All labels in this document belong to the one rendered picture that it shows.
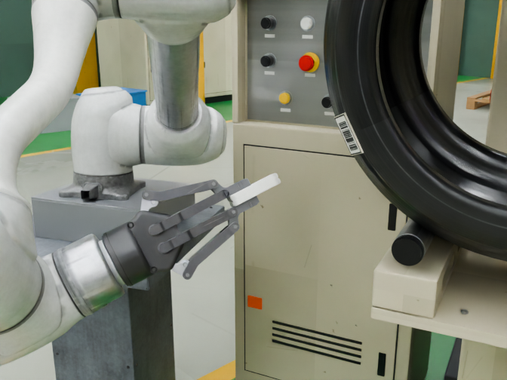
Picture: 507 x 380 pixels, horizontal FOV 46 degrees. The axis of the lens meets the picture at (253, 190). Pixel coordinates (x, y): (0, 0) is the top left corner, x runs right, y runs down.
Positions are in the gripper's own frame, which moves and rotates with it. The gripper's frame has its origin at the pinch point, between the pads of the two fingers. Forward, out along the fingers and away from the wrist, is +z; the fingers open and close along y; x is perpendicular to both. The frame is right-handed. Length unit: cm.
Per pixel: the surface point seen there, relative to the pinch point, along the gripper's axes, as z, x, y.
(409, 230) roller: 17.4, -0.3, 15.0
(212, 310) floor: -4, -173, 45
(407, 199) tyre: 17.3, 3.7, 10.3
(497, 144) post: 48, -19, 14
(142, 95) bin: 54, -577, -119
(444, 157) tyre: 35.5, -15.5, 10.7
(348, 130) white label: 15.4, 1.0, -1.4
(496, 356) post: 35, -31, 53
